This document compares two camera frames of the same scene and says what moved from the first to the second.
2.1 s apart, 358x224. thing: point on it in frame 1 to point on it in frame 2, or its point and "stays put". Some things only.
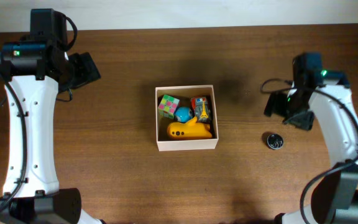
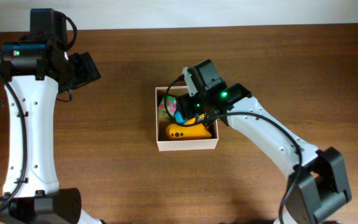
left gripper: x=84 y=70 stays put
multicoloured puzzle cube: x=168 y=106 stays put
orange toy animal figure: x=190 y=129 stays put
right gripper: x=278 y=106 to x=187 y=107
